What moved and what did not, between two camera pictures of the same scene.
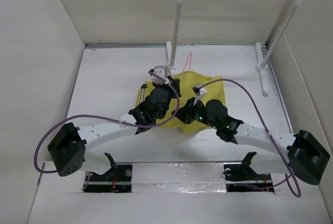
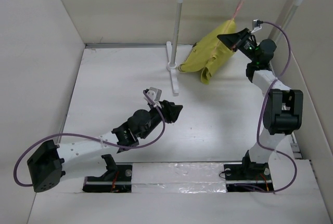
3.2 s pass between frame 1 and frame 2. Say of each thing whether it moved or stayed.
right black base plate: stayed
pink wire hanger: moved
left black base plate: stayed
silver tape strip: stayed
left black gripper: moved
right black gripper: moved
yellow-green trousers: moved
